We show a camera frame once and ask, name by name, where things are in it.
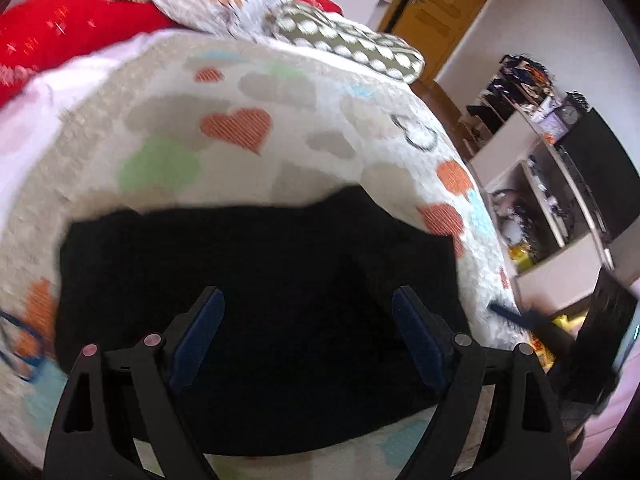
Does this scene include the wooden door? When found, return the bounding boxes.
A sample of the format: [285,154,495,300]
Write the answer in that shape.
[376,0,506,83]

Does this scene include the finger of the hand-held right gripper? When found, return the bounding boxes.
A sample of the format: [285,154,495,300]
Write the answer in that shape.
[490,301,573,358]

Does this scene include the olive pillow with white dots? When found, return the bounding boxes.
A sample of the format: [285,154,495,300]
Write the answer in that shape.
[265,1,426,85]

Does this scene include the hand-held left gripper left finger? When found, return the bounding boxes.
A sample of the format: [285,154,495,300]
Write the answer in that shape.
[42,286,226,480]

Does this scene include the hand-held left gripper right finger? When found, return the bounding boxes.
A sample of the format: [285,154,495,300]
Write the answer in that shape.
[391,285,572,480]

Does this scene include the black pants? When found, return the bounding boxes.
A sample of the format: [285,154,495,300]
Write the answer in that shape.
[54,185,473,458]

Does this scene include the heart patterned quilt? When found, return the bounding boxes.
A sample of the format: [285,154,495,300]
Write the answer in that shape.
[0,30,521,480]

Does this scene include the black screen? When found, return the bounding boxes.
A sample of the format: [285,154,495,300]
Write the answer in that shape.
[554,106,640,246]

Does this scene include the white shelf unit with clutter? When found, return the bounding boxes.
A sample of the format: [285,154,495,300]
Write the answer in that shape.
[457,52,640,318]

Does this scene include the white bed sheet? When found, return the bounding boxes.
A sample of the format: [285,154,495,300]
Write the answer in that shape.
[0,32,166,211]

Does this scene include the red embroidered pillow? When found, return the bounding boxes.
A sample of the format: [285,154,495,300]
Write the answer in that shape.
[0,0,343,108]

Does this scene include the blue strap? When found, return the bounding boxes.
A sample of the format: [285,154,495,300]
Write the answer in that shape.
[0,310,53,381]

